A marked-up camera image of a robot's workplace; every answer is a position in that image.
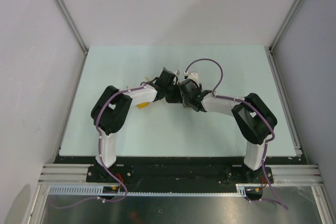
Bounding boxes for orange sunglasses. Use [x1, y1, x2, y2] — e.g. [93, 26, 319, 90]
[136, 76, 152, 109]

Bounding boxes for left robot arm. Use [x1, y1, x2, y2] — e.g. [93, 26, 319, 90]
[91, 68, 182, 182]

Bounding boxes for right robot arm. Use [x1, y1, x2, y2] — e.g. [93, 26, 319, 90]
[177, 79, 278, 183]

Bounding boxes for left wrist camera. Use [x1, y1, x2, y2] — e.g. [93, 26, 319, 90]
[171, 70, 180, 77]

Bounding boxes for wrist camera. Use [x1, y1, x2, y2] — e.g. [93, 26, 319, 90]
[171, 70, 180, 77]
[184, 72, 199, 83]

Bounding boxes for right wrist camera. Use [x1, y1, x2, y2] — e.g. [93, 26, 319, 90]
[184, 72, 199, 83]

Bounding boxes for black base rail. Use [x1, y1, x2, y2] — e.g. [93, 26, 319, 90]
[54, 156, 307, 194]

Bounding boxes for left aluminium frame post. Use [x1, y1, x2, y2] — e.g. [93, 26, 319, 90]
[53, 0, 88, 56]

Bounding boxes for aluminium frame post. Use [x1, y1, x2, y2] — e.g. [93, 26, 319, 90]
[268, 0, 305, 52]
[53, 0, 88, 56]

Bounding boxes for grey slotted cable duct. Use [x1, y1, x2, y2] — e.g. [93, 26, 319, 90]
[47, 184, 263, 198]

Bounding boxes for right aluminium frame post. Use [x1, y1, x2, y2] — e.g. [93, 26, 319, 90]
[268, 0, 305, 52]

